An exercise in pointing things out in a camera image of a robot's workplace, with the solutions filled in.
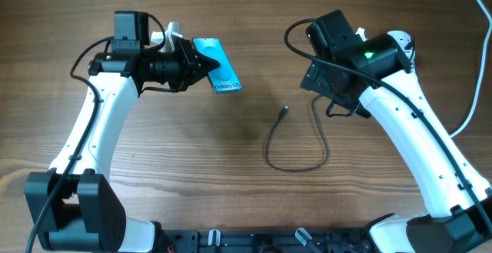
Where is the white power strip cord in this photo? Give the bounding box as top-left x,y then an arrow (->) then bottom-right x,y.
440,0 -> 492,138

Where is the black camera cable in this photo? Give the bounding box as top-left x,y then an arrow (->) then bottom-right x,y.
284,17 -> 492,238
24,12 -> 181,253

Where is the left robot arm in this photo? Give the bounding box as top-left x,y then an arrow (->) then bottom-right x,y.
24,37 -> 220,252

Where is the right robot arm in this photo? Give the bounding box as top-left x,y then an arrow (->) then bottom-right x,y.
301,10 -> 491,252

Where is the black left camera cable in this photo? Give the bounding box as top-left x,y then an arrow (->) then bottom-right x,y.
24,12 -> 181,253

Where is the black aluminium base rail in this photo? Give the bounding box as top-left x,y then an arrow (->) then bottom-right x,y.
152,225 -> 380,253

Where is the white power strip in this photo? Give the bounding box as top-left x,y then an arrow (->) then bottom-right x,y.
388,30 -> 416,72

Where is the blue Galaxy smartphone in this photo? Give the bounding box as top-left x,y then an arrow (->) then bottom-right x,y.
192,38 -> 242,94

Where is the black USB charging cable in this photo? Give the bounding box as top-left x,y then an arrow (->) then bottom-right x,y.
264,38 -> 417,173

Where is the black right camera cable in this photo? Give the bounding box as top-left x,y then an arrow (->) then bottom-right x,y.
284,17 -> 492,238

